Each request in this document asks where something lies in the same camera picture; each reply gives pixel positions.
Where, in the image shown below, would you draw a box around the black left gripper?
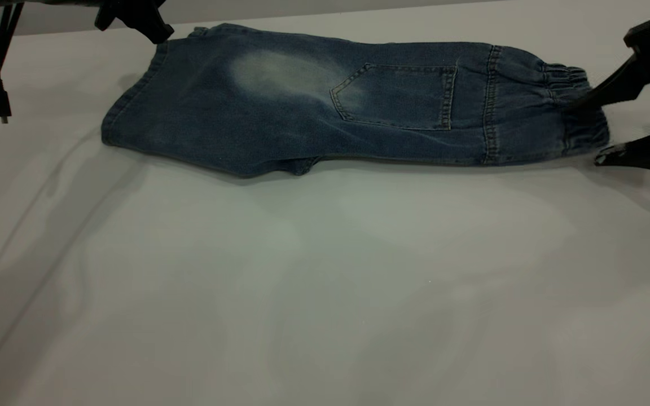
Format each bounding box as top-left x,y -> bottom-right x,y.
0,0 -> 175,45

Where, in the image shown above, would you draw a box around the blue denim jeans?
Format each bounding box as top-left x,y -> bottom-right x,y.
101,23 -> 609,178

